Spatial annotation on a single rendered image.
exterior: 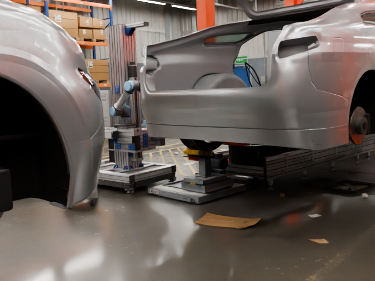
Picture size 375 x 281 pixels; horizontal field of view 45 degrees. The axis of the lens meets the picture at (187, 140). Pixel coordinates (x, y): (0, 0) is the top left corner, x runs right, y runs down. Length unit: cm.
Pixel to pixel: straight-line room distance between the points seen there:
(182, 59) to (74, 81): 284
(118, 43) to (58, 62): 394
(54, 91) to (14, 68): 18
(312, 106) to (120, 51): 310
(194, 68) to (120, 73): 129
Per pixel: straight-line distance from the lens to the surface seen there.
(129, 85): 517
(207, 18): 575
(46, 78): 185
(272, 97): 325
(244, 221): 421
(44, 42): 188
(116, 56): 583
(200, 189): 498
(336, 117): 354
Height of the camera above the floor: 122
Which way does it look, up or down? 7 degrees down
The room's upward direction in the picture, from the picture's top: 2 degrees counter-clockwise
